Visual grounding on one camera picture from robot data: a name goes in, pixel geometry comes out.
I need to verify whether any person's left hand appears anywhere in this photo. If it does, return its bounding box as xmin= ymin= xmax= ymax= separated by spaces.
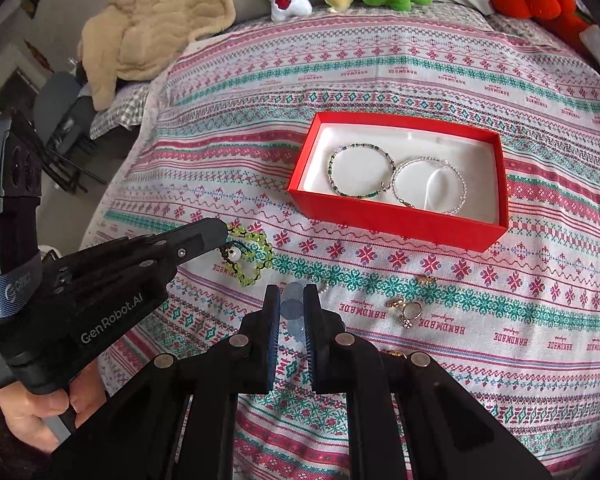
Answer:
xmin=0 ymin=359 xmax=107 ymax=447

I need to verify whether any beige quilted blanket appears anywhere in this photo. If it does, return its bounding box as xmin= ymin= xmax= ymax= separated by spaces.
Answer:
xmin=79 ymin=0 xmax=239 ymax=112

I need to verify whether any yellow-green beaded bracelet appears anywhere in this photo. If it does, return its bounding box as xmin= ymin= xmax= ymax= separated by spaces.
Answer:
xmin=220 ymin=225 xmax=276 ymax=287

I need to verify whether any pale blue bead bracelet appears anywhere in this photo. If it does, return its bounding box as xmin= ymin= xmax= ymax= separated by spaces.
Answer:
xmin=280 ymin=282 xmax=306 ymax=342

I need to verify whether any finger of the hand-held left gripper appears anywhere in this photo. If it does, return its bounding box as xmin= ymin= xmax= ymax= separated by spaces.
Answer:
xmin=54 ymin=218 xmax=230 ymax=307

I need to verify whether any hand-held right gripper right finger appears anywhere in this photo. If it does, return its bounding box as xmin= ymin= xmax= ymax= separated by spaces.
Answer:
xmin=302 ymin=284 xmax=553 ymax=480

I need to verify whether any dark green beaded bracelet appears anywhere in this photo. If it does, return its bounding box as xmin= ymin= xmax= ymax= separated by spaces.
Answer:
xmin=328 ymin=143 xmax=399 ymax=199

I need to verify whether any white printed pillow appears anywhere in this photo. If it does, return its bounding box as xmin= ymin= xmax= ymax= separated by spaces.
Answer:
xmin=579 ymin=24 xmax=600 ymax=83

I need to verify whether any dark chair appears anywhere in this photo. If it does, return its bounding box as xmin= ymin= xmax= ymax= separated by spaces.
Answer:
xmin=32 ymin=72 xmax=109 ymax=197

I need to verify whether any gold ring with charm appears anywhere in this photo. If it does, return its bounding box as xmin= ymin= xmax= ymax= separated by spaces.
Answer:
xmin=401 ymin=301 xmax=424 ymax=330

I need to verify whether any red-orange plush toy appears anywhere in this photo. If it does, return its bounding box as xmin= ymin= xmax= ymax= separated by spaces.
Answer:
xmin=482 ymin=0 xmax=599 ymax=50

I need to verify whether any grey gingham sheet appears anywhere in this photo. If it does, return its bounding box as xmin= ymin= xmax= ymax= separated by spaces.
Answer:
xmin=88 ymin=80 xmax=154 ymax=141

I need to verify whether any red jewelry box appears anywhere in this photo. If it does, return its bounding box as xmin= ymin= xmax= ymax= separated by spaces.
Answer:
xmin=286 ymin=112 xmax=511 ymax=254

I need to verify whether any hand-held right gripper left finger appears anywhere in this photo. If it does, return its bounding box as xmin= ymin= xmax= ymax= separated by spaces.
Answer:
xmin=50 ymin=284 xmax=283 ymax=480

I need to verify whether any patterned knit-print bedspread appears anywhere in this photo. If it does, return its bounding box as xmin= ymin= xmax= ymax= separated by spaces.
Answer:
xmin=87 ymin=2 xmax=600 ymax=480

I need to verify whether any clear beaded bracelet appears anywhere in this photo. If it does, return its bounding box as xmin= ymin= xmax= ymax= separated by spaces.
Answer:
xmin=390 ymin=156 xmax=469 ymax=215

